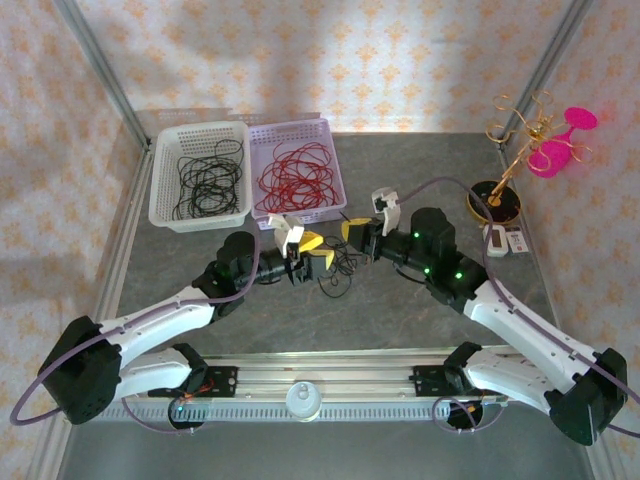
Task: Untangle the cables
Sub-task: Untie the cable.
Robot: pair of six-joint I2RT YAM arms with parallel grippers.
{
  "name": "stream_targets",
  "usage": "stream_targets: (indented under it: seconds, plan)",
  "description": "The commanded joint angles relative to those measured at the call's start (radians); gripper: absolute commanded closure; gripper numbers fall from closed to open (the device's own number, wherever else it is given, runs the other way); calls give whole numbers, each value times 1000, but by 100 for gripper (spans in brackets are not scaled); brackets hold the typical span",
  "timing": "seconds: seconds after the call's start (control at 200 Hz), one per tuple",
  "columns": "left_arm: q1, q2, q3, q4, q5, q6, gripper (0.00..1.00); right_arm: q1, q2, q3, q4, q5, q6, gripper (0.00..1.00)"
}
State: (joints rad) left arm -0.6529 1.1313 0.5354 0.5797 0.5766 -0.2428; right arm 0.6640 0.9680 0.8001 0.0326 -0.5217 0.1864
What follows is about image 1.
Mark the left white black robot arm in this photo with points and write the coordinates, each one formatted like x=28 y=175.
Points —
x=160 y=315

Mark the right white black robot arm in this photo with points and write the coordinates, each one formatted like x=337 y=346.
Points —
x=525 y=330

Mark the white digital timer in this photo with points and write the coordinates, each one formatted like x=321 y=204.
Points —
x=495 y=240

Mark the small white red card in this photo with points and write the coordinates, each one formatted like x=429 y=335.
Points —
x=518 y=242

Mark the white plastic basket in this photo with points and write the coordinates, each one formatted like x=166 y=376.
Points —
x=165 y=200

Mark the purple plastic basket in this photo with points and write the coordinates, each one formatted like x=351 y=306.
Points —
x=292 y=135

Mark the white round cap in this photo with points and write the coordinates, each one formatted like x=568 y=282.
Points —
x=303 y=400

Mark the pink plastic wine glass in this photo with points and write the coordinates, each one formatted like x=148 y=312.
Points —
x=547 y=157

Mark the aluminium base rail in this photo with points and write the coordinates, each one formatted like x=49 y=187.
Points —
x=325 y=375

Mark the aluminium frame post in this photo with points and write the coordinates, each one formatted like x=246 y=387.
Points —
x=550 y=55
x=100 y=65

